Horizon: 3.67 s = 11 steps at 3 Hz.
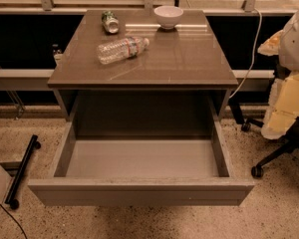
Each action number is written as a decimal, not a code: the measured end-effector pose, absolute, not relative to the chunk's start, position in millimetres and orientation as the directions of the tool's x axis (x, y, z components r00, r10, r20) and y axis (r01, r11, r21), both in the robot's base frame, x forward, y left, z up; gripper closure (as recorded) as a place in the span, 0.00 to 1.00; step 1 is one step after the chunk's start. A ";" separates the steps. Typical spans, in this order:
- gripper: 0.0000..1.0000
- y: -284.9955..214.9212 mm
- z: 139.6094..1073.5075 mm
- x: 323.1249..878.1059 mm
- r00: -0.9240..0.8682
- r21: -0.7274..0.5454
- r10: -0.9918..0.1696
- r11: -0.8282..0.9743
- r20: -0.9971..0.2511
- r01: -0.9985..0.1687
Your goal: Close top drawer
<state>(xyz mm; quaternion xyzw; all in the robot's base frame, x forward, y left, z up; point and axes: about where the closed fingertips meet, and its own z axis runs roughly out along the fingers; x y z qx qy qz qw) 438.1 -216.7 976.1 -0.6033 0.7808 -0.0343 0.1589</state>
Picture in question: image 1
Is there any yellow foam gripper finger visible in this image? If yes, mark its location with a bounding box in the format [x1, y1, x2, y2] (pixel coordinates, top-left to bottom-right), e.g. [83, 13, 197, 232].
[261, 73, 299, 139]
[257, 30, 283, 56]

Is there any grey top drawer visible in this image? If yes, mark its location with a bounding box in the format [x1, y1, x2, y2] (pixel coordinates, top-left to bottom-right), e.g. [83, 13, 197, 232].
[29, 93, 254, 206]

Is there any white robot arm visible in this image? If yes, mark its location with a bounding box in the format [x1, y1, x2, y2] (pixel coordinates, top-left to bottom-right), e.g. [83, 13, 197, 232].
[258, 10, 299, 139]

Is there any grey drawer cabinet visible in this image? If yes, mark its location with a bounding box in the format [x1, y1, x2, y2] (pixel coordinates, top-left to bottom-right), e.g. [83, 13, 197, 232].
[48, 9, 237, 116]

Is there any black office chair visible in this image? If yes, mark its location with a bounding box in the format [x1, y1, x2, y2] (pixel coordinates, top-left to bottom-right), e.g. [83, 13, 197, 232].
[228, 60, 299, 179]

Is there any white ceramic bowl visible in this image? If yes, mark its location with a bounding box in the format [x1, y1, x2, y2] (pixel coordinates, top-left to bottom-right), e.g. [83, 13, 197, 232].
[153, 6, 183, 30]

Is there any clear plastic water bottle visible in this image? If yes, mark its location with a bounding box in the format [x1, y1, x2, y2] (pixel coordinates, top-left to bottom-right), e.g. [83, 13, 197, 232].
[97, 37, 150, 65]

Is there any green soda can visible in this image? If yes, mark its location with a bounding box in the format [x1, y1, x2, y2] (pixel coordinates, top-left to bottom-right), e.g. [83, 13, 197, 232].
[102, 11, 120, 34]

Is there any small bottle behind cabinet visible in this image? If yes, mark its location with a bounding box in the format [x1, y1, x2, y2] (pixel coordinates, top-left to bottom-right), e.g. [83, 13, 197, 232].
[52, 44, 63, 64]

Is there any black wheeled stand leg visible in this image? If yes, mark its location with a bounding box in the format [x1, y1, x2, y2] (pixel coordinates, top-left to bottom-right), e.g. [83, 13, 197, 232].
[5, 134, 41, 210]

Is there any white cable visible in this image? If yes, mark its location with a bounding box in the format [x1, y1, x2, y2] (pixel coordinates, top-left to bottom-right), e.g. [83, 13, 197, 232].
[228, 7, 263, 100]

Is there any black floor cable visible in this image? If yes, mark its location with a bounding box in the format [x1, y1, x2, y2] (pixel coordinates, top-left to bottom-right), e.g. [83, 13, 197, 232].
[0, 190, 29, 239]

